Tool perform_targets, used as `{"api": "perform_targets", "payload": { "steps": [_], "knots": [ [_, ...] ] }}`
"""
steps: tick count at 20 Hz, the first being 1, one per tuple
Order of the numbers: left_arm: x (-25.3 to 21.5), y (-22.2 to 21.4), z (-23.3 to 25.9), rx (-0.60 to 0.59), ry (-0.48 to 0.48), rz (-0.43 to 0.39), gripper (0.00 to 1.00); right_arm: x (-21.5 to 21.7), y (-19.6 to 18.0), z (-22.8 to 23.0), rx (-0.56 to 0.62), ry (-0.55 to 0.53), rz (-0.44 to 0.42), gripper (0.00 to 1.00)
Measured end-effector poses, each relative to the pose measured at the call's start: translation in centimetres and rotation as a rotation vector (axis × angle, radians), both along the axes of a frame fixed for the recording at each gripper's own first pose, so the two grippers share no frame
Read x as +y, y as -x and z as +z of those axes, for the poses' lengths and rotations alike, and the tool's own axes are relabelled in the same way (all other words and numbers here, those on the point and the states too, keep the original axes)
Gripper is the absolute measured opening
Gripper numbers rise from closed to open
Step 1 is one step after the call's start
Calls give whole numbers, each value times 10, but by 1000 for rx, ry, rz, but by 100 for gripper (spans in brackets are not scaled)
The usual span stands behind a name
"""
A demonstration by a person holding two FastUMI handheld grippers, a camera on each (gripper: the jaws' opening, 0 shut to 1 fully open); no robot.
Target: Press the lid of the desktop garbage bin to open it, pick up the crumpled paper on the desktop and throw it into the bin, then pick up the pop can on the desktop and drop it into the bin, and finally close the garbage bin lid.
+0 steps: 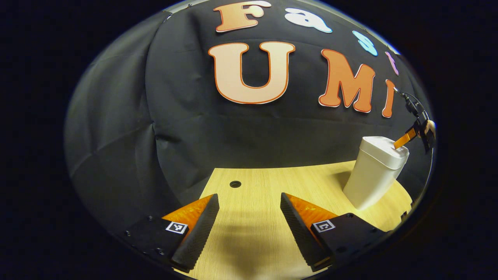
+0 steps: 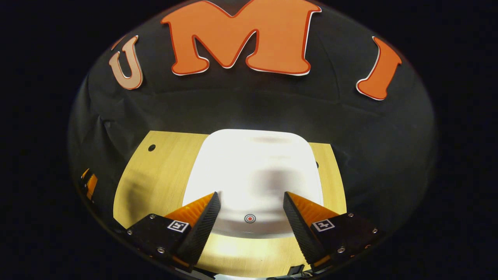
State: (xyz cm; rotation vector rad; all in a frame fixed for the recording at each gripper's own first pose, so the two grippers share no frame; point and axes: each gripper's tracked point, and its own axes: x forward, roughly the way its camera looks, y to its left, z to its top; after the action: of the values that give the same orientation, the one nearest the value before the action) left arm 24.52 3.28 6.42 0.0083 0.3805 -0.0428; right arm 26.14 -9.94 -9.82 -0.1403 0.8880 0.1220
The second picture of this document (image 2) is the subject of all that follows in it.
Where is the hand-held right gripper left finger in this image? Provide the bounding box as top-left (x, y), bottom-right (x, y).
top-left (125, 191), bottom-right (221, 273)

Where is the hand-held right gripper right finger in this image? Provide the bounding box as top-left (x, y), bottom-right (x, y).
top-left (283, 191), bottom-right (384, 273)

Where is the white desktop garbage bin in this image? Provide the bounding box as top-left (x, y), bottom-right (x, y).
top-left (182, 129), bottom-right (324, 238)

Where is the wooden desktop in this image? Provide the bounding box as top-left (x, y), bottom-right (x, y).
top-left (113, 131), bottom-right (347, 278)

